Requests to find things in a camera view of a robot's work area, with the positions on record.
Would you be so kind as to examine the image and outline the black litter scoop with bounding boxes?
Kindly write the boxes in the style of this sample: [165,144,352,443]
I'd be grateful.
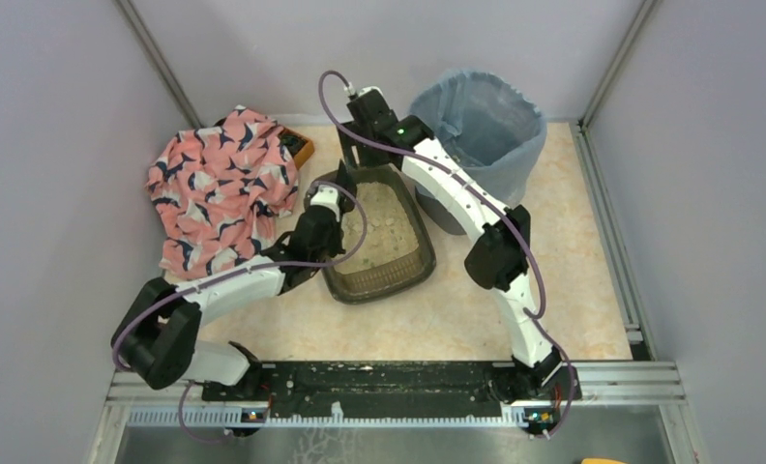
[334,160,357,212]

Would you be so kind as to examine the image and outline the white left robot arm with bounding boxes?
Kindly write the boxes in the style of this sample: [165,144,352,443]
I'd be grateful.
[110,181,361,392]

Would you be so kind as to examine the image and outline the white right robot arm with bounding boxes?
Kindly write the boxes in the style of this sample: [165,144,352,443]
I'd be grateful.
[338,85,563,388]

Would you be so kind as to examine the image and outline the wooden tray box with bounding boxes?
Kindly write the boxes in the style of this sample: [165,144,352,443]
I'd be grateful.
[280,128,314,170]

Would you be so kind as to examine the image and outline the dark green litter box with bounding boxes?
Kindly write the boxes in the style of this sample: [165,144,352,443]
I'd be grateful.
[324,166,436,305]

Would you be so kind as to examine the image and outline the pink patterned cloth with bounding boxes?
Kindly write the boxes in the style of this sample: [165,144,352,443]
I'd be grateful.
[145,105,299,280]

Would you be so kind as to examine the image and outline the blue plastic bin liner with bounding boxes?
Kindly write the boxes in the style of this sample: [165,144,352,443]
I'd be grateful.
[408,70,547,207]

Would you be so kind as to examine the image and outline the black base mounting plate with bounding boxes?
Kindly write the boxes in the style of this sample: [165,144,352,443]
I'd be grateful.
[202,361,570,420]

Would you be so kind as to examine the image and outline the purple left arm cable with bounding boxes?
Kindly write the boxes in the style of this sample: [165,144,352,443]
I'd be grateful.
[110,180,369,445]

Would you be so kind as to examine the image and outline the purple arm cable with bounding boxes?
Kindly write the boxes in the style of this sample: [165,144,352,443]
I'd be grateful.
[318,70,579,440]
[110,180,369,445]

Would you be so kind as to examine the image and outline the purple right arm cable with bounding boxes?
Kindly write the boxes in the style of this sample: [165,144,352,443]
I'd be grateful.
[318,70,579,440]

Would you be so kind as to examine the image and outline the aluminium frame rail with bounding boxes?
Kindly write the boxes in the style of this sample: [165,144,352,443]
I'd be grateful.
[105,362,686,431]

